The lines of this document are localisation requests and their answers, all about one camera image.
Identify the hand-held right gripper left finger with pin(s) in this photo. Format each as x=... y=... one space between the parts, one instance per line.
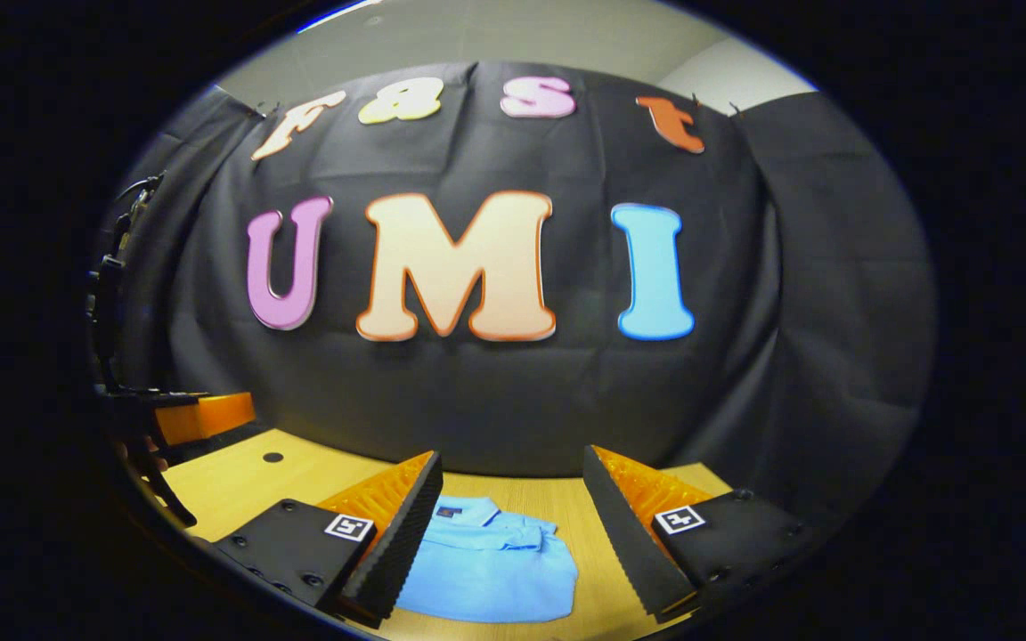
x=402 y=543

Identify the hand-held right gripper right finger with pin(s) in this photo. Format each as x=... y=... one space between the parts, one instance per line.
x=624 y=534

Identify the black backdrop cloth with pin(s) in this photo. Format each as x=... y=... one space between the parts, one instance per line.
x=789 y=356

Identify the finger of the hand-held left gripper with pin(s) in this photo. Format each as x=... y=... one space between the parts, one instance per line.
x=210 y=416

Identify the light blue polo T-shirt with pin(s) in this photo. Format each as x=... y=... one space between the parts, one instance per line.
x=495 y=570

